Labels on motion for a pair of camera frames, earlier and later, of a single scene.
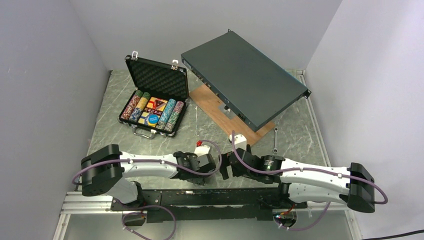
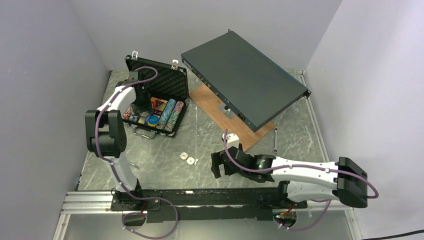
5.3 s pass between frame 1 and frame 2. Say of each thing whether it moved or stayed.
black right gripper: stayed
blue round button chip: stayed
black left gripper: moved
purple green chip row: stayed
